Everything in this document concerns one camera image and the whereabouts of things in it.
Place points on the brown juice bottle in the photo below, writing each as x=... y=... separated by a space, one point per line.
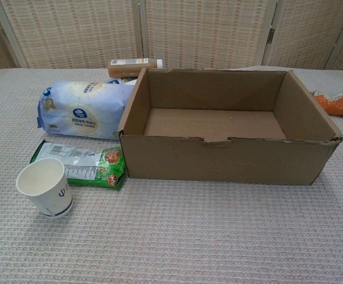
x=130 y=70

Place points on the open brown cardboard box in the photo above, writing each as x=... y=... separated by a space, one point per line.
x=218 y=162

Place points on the beige woven tablecloth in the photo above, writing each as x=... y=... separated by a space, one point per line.
x=171 y=236

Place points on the white paper cup blue print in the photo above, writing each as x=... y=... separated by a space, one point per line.
x=53 y=198

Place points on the woven folding screen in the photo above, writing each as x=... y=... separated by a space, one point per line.
x=71 y=29

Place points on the large blue-white soft package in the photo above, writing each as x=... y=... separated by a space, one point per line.
x=82 y=109

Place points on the orange snack bag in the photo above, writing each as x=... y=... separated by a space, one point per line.
x=337 y=108

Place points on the green snack packet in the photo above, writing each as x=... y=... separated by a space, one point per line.
x=109 y=165

